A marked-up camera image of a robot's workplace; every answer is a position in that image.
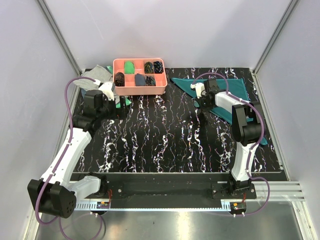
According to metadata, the teal cloth napkin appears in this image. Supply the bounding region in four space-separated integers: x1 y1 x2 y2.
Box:
170 77 250 124

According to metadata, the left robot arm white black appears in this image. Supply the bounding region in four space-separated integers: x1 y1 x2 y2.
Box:
27 90 128 219

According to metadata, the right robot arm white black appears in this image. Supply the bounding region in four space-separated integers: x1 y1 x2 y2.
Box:
190 79 265 199

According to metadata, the yellow dark patterned roll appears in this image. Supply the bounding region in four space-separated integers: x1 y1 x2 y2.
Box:
144 61 154 74

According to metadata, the blue dark patterned roll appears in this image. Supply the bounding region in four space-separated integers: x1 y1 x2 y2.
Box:
153 60 164 74

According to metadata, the mint green cloth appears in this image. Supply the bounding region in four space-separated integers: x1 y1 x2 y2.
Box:
105 65 132 109

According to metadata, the dark maroon rolled cloth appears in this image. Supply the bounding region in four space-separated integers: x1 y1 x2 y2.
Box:
114 72 125 87

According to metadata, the dark blue cloth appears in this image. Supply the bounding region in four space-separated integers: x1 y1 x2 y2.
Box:
80 89 87 100

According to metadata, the pink divided organizer tray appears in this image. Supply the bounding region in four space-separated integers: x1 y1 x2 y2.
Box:
113 58 168 96

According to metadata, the slate blue rolled cloth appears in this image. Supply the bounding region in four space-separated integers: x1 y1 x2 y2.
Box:
134 73 146 87

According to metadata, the dark patterned rolled cloth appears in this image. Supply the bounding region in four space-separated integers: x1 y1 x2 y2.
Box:
145 75 156 87

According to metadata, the grey cloth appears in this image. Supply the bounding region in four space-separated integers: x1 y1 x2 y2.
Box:
73 65 113 91

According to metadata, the green rolled cloth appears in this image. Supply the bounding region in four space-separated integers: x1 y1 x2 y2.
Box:
124 61 135 74

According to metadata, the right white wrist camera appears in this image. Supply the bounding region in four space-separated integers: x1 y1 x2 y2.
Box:
190 82 206 99

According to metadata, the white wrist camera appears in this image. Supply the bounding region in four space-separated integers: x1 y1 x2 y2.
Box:
94 79 115 101
190 82 206 99

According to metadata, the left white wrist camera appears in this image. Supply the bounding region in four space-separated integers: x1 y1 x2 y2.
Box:
94 79 115 101

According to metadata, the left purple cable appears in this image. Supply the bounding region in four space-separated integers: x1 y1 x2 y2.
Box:
34 76 107 240

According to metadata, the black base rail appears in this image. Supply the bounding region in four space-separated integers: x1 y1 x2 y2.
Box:
85 172 257 211

